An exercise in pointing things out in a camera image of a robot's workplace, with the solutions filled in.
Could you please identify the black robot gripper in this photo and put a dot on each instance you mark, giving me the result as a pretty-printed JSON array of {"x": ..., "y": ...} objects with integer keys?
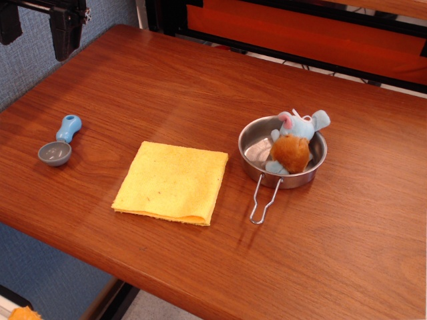
[{"x": 65, "y": 19}]

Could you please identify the yellow cloth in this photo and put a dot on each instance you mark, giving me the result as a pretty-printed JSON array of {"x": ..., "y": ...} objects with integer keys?
[{"x": 173, "y": 183}]

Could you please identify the blue and grey measuring spoon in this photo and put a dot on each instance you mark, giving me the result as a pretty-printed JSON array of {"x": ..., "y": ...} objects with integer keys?
[{"x": 57, "y": 153}]

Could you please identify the blue and brown plush toy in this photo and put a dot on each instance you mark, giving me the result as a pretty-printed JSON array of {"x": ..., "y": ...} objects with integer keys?
[{"x": 290, "y": 151}]

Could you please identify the orange object at bottom corner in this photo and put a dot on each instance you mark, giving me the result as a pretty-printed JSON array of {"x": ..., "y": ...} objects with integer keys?
[{"x": 24, "y": 313}]

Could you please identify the small steel pan with handle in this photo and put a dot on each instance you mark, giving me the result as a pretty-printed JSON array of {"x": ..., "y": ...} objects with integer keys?
[{"x": 255, "y": 143}]

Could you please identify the black table leg frame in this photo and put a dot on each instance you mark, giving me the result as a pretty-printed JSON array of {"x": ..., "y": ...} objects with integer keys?
[{"x": 113, "y": 301}]

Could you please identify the orange panel with black frame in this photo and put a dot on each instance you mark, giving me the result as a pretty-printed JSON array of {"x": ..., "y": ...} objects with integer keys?
[{"x": 363, "y": 42}]

